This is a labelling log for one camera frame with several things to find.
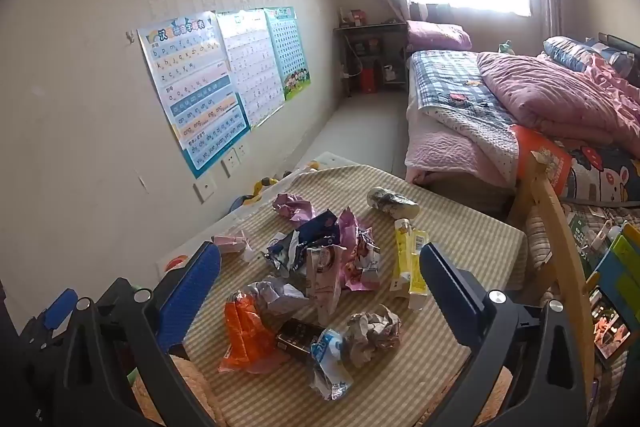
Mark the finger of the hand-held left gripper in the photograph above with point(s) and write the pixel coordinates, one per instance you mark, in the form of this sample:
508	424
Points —
57	307

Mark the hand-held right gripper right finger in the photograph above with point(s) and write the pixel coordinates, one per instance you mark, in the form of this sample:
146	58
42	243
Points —
440	277

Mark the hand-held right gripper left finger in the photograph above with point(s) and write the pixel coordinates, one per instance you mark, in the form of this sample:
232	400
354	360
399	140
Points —
192	287

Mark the yellow snack wrapper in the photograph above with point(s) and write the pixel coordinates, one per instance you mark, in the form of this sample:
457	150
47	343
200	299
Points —
407	267

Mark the pink snack wrapper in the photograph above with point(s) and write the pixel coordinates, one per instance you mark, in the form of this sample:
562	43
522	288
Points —
357	257

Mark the floral print paper cup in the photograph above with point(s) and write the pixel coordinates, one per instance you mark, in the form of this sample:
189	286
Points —
392	202

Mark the small pink packet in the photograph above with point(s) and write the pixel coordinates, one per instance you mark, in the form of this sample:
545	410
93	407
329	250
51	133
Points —
230	243

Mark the orange wrapper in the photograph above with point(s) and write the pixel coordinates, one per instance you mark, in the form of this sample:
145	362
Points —
245	332

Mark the crumpled brown paper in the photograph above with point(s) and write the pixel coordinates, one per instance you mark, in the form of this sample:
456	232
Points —
375	332

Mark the brown teddy bear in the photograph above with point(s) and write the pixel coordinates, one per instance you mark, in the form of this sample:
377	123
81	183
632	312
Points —
185	387

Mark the small black box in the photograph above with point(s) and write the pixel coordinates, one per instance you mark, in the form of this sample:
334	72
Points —
297	337

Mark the beige drink packet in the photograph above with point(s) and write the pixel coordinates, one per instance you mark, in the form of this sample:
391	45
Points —
322	277

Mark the light pink bedsheet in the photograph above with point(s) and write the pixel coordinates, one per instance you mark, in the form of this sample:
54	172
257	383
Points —
440	152

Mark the yellow black toy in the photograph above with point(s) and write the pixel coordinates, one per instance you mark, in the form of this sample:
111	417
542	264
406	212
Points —
265	183

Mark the purple crumpled wrapper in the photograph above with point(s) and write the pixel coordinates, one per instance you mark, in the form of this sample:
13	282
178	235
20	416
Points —
292	207

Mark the dark blue wrapper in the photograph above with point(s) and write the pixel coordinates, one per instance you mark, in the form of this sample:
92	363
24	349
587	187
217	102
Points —
320	227

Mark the blue white wrapper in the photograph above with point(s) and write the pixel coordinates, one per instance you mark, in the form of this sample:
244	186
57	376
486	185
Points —
327	357

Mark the green box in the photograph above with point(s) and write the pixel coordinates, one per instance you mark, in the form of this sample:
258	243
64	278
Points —
622	277

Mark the orange cartoon printed blanket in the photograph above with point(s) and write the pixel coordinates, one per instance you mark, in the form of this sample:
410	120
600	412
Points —
600	177

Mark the small white bag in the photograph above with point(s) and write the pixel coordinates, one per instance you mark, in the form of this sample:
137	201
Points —
391	74

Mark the pink blanket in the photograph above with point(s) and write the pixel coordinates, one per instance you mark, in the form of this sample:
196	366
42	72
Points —
540	92

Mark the small green toy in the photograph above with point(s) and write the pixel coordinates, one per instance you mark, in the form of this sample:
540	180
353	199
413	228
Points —
505	47

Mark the pink pillow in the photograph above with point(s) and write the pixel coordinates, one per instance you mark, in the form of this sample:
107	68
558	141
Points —
437	36

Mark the dark side table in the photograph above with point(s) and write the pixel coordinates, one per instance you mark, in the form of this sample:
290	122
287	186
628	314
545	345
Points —
372	28

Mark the blue striped pillow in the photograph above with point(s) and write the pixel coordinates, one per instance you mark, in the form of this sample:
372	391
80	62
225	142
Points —
570	49

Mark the red white small box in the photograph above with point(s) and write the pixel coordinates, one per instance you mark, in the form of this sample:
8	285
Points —
357	17

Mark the white wall socket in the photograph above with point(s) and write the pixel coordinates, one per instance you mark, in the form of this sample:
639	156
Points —
242	152
229	165
205	190

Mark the blue alphabet wall poster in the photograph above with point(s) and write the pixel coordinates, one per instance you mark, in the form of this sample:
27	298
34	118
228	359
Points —
190	82

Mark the white chart wall poster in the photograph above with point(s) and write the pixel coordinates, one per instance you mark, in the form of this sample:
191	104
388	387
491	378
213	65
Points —
250	62

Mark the green chart wall poster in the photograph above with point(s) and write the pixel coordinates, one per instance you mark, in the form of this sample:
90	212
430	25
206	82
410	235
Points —
287	52

